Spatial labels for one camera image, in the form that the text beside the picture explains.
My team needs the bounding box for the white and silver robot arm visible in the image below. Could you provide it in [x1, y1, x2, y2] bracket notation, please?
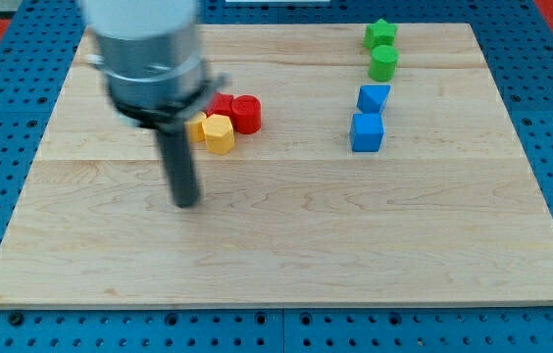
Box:
[78, 0, 227, 129]

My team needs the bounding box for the yellow hexagon block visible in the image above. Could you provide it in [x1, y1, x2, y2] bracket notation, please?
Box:
[202, 115, 235, 155]

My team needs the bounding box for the red cylinder block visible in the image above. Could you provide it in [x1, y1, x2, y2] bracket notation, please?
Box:
[231, 95, 262, 134]

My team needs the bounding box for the red block at back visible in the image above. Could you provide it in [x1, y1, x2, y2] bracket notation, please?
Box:
[205, 92, 234, 117]

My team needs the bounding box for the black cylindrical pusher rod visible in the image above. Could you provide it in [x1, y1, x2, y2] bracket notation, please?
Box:
[156, 123, 200, 208]

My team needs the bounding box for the yellow block behind rod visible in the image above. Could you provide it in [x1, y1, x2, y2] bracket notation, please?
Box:
[184, 111, 207, 143]

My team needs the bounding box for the blue cube block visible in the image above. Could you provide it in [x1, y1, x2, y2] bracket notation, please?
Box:
[349, 113, 384, 152]

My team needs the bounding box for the light wooden board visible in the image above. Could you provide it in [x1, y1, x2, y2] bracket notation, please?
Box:
[0, 24, 553, 310]

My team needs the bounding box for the blue triangle block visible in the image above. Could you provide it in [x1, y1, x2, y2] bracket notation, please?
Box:
[357, 84, 391, 114]

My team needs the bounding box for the green cylinder block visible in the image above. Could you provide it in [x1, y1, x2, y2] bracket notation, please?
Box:
[368, 45, 399, 82]

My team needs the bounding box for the green star block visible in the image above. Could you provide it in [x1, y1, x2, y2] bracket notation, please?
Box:
[363, 19, 398, 49]

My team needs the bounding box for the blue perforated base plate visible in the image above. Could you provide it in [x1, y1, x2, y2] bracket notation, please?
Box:
[0, 1, 553, 352]

